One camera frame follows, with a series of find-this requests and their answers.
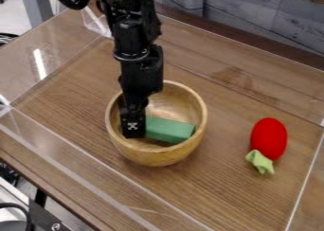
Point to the black metal bracket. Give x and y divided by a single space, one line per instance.
43 220

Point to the green rectangular block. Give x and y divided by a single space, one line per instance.
167 130

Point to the grey table leg post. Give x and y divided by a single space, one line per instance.
39 11

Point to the brown wooden bowl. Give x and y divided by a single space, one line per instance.
177 120

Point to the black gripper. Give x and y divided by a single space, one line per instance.
140 80

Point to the red plush tomato toy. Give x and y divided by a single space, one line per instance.
268 144

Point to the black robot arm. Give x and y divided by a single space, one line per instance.
135 28

